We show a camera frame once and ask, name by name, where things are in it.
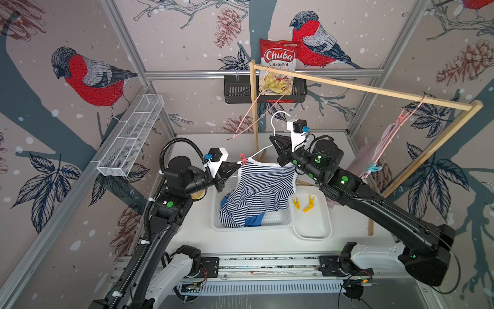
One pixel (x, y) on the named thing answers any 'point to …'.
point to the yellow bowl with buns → (199, 195)
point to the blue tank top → (255, 220)
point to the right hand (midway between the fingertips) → (271, 136)
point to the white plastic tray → (311, 214)
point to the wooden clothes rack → (413, 167)
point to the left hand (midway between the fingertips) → (240, 161)
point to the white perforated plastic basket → (276, 221)
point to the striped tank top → (260, 187)
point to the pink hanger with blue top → (235, 137)
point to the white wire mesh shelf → (130, 134)
